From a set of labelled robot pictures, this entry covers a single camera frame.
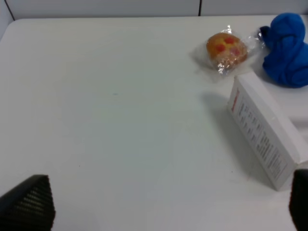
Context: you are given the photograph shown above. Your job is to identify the rolled blue towel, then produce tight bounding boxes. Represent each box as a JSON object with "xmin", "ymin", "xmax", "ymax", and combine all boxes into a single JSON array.
[{"xmin": 260, "ymin": 13, "xmax": 308, "ymax": 88}]

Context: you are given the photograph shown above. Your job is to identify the wrapped fruit-topped bun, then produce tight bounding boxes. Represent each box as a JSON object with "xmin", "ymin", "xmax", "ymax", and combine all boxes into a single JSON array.
[{"xmin": 191, "ymin": 25, "xmax": 265, "ymax": 83}]

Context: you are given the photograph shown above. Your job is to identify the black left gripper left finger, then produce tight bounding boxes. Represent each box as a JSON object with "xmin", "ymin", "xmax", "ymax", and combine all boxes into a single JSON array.
[{"xmin": 0, "ymin": 175, "xmax": 56, "ymax": 231}]

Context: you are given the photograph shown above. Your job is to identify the white cardboard box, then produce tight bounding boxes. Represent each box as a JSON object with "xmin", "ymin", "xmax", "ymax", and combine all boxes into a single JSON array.
[{"xmin": 228, "ymin": 72, "xmax": 308, "ymax": 191}]

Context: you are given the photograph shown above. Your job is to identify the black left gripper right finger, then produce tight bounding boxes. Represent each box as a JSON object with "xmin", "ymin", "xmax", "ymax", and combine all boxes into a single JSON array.
[{"xmin": 289, "ymin": 169, "xmax": 308, "ymax": 231}]

